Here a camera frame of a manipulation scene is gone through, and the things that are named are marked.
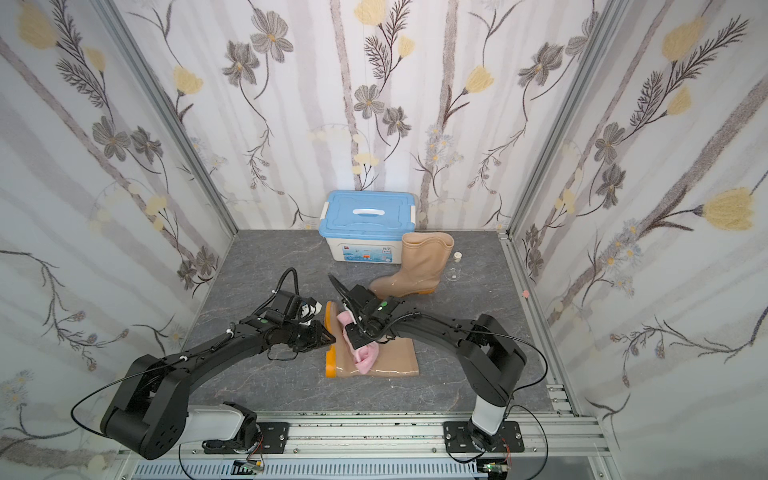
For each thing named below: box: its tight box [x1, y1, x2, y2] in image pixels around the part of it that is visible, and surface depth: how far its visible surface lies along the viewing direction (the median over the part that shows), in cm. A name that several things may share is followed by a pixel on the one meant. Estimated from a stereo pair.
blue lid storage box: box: [318, 190, 417, 265], surface depth 106 cm
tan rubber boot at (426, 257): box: [369, 232, 455, 298], surface depth 90 cm
